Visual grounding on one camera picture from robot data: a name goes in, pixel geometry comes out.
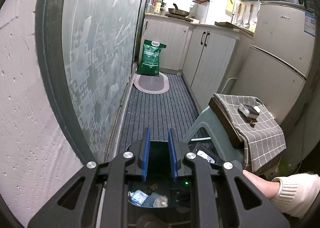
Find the grey checked tablecloth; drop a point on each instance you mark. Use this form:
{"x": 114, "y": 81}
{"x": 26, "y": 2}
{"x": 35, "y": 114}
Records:
{"x": 264, "y": 143}

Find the person right hand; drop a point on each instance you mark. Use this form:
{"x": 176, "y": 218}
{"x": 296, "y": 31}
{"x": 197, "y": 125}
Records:
{"x": 267, "y": 188}

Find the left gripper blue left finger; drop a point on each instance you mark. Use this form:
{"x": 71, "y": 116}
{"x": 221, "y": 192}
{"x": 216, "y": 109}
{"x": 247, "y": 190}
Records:
{"x": 145, "y": 153}

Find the silver refrigerator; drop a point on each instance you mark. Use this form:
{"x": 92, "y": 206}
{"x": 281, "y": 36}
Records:
{"x": 279, "y": 58}

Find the white kitchen cabinet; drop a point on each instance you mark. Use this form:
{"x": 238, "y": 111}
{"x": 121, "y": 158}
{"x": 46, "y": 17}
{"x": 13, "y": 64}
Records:
{"x": 209, "y": 57}

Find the blue striped floor mat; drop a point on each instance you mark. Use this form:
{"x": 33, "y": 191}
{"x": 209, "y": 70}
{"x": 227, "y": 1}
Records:
{"x": 159, "y": 112}

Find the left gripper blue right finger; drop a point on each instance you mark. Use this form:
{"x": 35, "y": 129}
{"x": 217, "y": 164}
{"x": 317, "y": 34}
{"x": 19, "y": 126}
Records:
{"x": 172, "y": 154}

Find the condiment bottles group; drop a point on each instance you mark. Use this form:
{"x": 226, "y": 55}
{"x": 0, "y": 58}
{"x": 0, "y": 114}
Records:
{"x": 157, "y": 7}

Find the teal plastic trash bin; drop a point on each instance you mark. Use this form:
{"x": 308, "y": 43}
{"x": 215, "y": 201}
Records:
{"x": 159, "y": 171}

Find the black tissue pack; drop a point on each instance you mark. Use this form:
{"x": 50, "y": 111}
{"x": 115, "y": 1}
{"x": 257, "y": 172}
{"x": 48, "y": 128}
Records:
{"x": 248, "y": 111}

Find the oval grey pink mat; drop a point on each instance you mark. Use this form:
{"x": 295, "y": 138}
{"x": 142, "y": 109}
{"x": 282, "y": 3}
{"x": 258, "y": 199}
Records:
{"x": 151, "y": 84}

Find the white sleeve forearm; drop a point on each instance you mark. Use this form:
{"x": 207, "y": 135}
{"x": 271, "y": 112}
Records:
{"x": 296, "y": 193}

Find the frying pan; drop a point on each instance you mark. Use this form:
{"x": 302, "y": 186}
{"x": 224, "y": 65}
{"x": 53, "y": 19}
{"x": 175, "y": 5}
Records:
{"x": 177, "y": 12}

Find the blue white plastic wrapper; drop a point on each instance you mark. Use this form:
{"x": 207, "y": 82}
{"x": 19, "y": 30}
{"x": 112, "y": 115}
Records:
{"x": 138, "y": 197}

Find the frosted patterned sliding door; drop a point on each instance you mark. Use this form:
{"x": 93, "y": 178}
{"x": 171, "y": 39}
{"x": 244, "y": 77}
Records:
{"x": 86, "y": 50}

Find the green rice bag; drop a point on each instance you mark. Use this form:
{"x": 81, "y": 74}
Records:
{"x": 149, "y": 64}

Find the wooden cutting board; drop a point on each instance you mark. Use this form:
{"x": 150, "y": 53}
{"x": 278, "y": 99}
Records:
{"x": 227, "y": 25}

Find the white plastic bag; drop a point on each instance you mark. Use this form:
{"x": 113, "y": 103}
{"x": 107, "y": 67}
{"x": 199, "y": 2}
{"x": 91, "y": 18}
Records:
{"x": 161, "y": 202}

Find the brown ginger piece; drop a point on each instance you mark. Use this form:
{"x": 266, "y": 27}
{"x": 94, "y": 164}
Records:
{"x": 154, "y": 187}

